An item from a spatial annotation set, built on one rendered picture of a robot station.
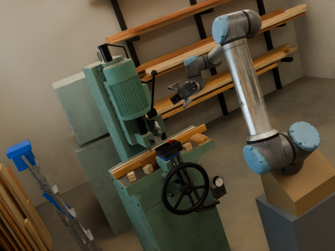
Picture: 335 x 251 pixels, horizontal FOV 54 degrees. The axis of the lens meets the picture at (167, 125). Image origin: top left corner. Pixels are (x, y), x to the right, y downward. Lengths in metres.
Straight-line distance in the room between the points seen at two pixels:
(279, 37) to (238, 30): 3.86
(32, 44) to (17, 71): 0.35
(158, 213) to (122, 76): 0.80
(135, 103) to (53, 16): 2.48
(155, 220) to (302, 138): 0.93
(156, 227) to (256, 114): 0.90
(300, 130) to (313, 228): 0.57
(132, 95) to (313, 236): 1.21
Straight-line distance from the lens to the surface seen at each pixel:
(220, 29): 1.52
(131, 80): 1.81
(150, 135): 1.93
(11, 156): 2.46
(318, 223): 1.95
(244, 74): 1.51
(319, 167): 1.91
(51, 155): 4.29
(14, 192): 3.21
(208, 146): 2.00
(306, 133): 1.63
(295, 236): 1.88
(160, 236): 2.03
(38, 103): 4.15
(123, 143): 2.12
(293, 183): 1.81
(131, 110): 1.83
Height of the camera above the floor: 1.71
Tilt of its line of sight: 19 degrees down
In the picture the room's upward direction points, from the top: 20 degrees counter-clockwise
